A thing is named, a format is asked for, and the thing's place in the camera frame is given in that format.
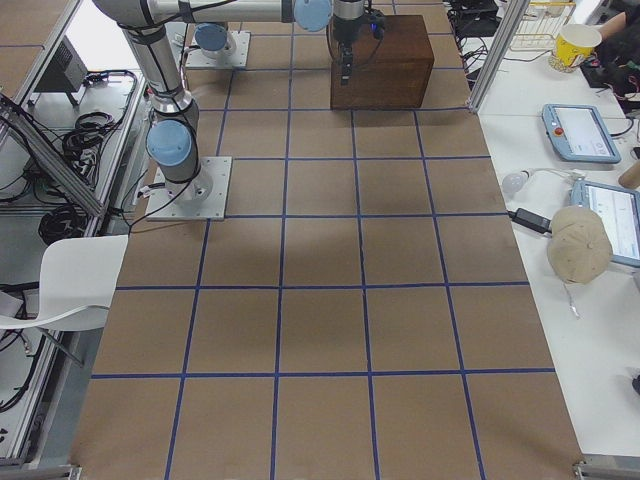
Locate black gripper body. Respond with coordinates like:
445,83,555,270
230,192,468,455
332,15,361,46

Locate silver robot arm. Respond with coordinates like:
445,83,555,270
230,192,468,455
194,23,236,58
95,1,365,129

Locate dark brown wooden cabinet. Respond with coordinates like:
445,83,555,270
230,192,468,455
329,15,435,110

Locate white light bulb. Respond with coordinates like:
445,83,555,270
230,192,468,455
501,170,532,196

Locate yellow popcorn bucket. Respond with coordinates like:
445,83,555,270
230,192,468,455
548,24,602,73

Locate black power adapter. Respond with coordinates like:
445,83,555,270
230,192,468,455
508,208,552,234

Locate blue teach pendant far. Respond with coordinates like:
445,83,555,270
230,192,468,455
541,104,621,164

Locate blue teach pendant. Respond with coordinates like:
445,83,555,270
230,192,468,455
569,180,639,268
541,104,621,164

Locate grey control box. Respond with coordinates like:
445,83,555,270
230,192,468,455
34,36,88,107

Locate beige baseball cap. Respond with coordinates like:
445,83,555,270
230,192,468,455
547,205,613,284

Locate blue teach pendant near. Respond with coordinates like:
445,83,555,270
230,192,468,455
569,180,639,268

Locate white plastic chair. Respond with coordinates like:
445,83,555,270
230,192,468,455
1,235,129,332

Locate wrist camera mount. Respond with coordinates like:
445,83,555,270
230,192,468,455
364,9,386,41

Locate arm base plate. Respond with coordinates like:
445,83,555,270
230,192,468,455
145,156,232,221
185,31,251,70

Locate aluminium frame post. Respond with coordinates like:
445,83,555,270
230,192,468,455
467,0,530,113

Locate wire basket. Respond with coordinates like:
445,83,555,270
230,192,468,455
510,1,576,52

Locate black cable bundle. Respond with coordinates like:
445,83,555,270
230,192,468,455
60,111,117,166

